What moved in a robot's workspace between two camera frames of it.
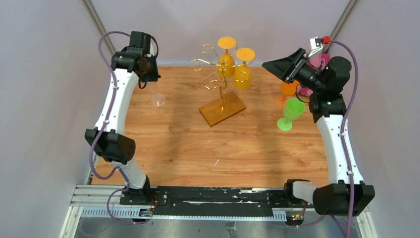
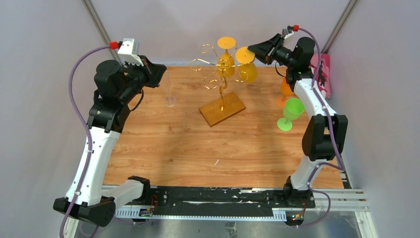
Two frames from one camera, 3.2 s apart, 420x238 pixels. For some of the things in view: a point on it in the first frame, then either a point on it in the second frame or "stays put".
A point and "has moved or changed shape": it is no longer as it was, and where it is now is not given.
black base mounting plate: (211, 202) stays put
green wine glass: (293, 108) stays put
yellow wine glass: (226, 64) stays put
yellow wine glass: (242, 74) has moved or changed shape
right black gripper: (282, 67) to (268, 48)
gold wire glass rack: (227, 72) stays put
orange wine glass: (287, 89) stays put
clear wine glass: (157, 99) to (169, 101)
